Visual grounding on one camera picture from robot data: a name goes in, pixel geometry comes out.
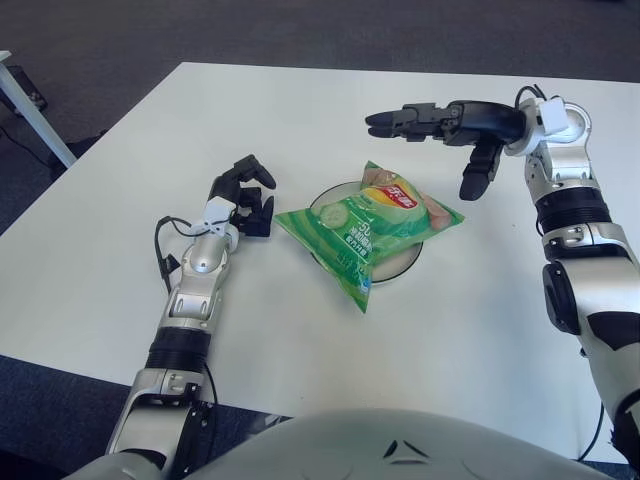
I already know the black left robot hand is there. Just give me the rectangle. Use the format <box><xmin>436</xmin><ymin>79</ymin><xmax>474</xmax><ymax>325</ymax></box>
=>
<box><xmin>207</xmin><ymin>154</ymin><xmax>277</xmax><ymax>237</ymax></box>

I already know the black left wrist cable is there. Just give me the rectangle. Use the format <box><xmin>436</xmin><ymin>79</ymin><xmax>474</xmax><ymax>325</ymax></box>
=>
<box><xmin>154</xmin><ymin>207</ymin><xmax>236</xmax><ymax>294</ymax></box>

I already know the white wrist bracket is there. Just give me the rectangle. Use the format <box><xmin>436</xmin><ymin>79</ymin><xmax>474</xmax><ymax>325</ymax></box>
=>
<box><xmin>192</xmin><ymin>197</ymin><xmax>236</xmax><ymax>236</ymax></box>
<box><xmin>537</xmin><ymin>97</ymin><xmax>584</xmax><ymax>144</ymax></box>

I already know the white plate with black rim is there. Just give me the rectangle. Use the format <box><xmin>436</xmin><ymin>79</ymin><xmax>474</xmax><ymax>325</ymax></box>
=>
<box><xmin>308</xmin><ymin>180</ymin><xmax>424</xmax><ymax>286</ymax></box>

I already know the grey robot torso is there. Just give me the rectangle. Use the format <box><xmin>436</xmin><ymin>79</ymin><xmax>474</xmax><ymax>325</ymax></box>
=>
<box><xmin>59</xmin><ymin>408</ymin><xmax>640</xmax><ymax>480</ymax></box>

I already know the black floor cable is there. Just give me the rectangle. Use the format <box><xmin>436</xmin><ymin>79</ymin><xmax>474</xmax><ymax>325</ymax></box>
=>
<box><xmin>0</xmin><ymin>124</ymin><xmax>56</xmax><ymax>166</ymax></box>

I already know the white desk leg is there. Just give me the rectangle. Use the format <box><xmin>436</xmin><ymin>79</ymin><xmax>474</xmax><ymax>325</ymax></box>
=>
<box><xmin>0</xmin><ymin>49</ymin><xmax>77</xmax><ymax>169</ymax></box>

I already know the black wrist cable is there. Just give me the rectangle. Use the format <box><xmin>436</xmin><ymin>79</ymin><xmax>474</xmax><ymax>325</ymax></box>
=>
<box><xmin>517</xmin><ymin>84</ymin><xmax>549</xmax><ymax>109</ymax></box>
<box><xmin>154</xmin><ymin>207</ymin><xmax>236</xmax><ymax>294</ymax></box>

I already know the green potato chips bag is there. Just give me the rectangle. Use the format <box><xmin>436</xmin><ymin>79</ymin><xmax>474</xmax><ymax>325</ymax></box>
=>
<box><xmin>273</xmin><ymin>160</ymin><xmax>466</xmax><ymax>315</ymax></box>

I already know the black box on floor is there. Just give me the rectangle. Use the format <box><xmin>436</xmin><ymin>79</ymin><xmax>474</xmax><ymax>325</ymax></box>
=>
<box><xmin>4</xmin><ymin>64</ymin><xmax>49</xmax><ymax>119</ymax></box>

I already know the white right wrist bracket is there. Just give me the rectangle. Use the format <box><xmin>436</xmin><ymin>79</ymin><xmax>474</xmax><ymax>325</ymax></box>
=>
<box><xmin>537</xmin><ymin>97</ymin><xmax>584</xmax><ymax>144</ymax></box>

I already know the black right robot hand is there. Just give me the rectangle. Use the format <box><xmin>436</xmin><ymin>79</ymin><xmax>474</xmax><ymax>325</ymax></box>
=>
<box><xmin>364</xmin><ymin>99</ymin><xmax>531</xmax><ymax>202</ymax></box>

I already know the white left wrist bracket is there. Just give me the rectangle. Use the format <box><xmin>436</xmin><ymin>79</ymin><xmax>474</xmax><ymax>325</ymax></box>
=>
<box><xmin>192</xmin><ymin>197</ymin><xmax>236</xmax><ymax>236</ymax></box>

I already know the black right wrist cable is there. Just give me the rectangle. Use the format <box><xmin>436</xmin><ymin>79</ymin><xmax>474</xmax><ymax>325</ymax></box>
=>
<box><xmin>517</xmin><ymin>84</ymin><xmax>549</xmax><ymax>109</ymax></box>

